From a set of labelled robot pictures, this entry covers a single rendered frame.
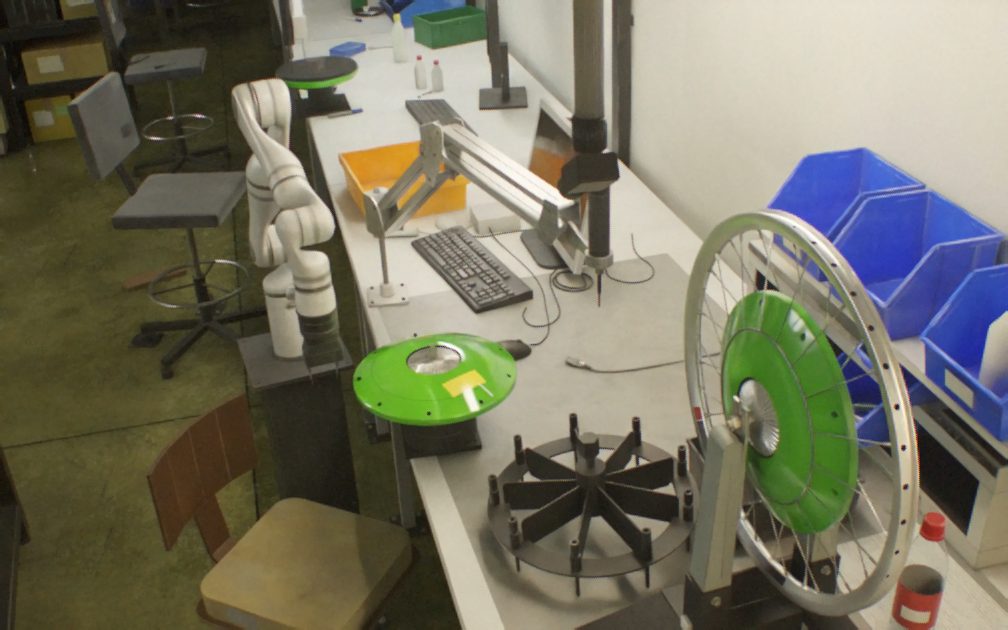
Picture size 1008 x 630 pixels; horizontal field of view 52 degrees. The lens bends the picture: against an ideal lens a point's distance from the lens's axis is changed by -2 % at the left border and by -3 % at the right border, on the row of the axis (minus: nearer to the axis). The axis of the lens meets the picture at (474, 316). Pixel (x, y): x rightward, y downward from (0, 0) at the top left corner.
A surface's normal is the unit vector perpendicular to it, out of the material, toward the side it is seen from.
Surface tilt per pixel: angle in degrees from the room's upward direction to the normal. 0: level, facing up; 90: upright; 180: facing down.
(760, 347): 76
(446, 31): 88
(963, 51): 90
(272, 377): 0
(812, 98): 90
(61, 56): 90
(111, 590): 0
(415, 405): 24
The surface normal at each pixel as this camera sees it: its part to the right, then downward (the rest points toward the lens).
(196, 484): 0.94, 0.11
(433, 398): -0.04, -0.65
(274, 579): -0.06, -0.87
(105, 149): 0.98, -0.10
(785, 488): -0.87, 0.40
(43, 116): 0.22, 0.47
